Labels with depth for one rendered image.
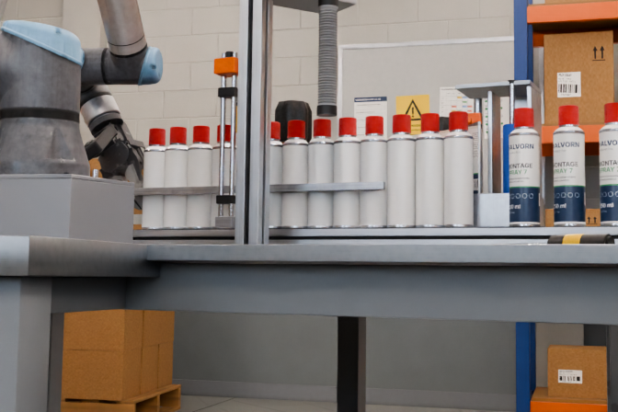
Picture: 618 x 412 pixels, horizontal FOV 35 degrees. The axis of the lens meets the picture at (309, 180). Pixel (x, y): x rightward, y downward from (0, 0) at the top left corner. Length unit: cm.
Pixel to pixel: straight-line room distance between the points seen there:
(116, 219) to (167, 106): 530
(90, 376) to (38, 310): 423
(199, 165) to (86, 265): 86
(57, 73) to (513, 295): 75
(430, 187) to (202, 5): 521
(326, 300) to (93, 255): 27
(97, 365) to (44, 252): 425
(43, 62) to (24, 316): 55
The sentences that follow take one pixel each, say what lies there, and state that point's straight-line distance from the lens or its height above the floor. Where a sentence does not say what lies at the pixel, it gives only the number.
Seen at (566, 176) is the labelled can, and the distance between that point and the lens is 167.
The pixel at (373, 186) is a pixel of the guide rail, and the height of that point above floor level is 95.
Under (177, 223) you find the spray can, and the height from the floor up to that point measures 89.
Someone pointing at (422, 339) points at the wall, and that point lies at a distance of 618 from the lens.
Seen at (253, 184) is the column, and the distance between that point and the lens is 169.
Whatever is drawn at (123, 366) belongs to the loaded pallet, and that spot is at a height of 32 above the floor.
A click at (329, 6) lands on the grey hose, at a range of 175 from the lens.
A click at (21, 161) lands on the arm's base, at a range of 145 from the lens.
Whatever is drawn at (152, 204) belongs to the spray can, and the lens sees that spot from 196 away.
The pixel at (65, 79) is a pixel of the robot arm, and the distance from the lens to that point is 148.
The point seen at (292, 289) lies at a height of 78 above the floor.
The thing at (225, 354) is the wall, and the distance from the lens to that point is 652.
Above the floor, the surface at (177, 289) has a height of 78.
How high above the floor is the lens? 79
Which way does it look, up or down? 6 degrees up
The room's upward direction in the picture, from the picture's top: 1 degrees clockwise
